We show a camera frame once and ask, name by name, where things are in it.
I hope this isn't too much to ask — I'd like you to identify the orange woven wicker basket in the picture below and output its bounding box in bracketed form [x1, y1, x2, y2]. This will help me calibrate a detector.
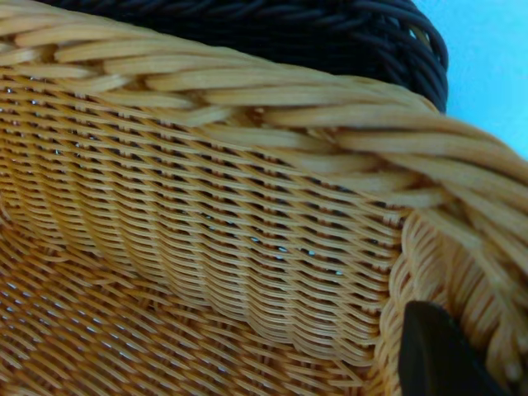
[0, 0, 528, 396]

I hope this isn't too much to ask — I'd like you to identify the black woven wicker basket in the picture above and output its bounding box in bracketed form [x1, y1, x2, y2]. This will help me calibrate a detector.
[45, 0, 450, 113]

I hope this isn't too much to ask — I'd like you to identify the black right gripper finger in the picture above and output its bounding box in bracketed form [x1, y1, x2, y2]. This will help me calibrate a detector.
[398, 299, 507, 396]

